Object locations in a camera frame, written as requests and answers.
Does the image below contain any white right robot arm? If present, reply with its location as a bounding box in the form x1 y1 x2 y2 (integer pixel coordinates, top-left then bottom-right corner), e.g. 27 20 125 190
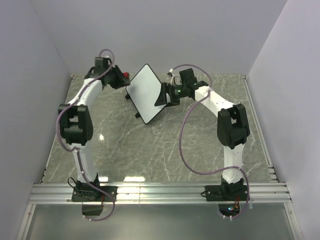
154 64 250 200

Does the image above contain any red bone-shaped eraser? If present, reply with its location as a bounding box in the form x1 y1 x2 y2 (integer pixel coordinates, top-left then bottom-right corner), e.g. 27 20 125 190
124 72 130 79

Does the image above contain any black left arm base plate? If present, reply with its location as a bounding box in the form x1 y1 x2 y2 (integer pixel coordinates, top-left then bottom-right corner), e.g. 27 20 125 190
71 185 118 203

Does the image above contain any aluminium front rail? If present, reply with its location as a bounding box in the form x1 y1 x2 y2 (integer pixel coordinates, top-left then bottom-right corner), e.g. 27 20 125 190
27 182 292 205

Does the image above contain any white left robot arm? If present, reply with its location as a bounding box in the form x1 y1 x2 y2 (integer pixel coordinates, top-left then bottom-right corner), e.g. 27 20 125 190
56 56 130 201

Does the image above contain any small white whiteboard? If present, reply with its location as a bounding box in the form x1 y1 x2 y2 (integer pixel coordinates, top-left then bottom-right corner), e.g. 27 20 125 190
125 63 166 124

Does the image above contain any aluminium rail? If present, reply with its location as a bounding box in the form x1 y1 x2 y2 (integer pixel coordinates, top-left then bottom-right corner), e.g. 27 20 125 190
241 75 279 183
27 182 292 205

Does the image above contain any aluminium right side rail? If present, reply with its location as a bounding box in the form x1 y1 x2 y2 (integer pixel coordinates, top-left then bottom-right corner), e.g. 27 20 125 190
241 75 279 183

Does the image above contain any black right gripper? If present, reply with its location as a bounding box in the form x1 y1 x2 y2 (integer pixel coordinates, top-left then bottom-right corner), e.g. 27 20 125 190
154 82 187 108

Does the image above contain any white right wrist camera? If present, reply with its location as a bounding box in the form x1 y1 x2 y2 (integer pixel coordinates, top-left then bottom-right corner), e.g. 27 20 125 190
167 68 181 86

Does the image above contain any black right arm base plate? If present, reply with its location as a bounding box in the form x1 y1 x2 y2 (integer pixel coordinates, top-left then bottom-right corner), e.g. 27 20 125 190
200 184 250 202

